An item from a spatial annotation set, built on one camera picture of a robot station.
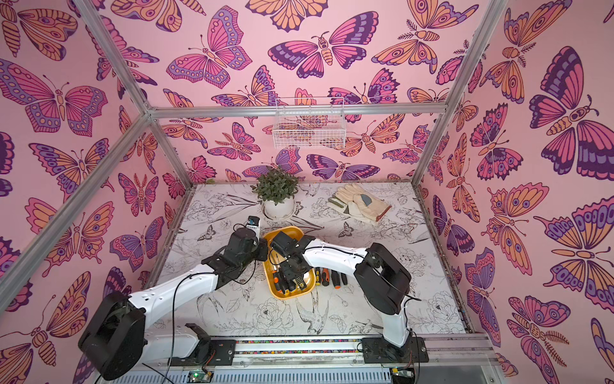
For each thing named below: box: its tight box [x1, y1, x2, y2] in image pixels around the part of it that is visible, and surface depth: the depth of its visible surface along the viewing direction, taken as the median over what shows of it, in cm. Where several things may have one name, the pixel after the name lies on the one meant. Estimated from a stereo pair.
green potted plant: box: [250, 164, 300, 206], surface depth 94 cm
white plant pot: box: [263, 196, 295, 220], surface depth 108 cm
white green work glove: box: [326, 196, 378, 225], surface depth 111 cm
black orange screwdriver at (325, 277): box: [321, 267, 331, 287], surface depth 89 cm
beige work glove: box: [334, 183, 392, 222], surface depth 113 cm
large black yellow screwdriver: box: [295, 275, 307, 291], surface depth 87 cm
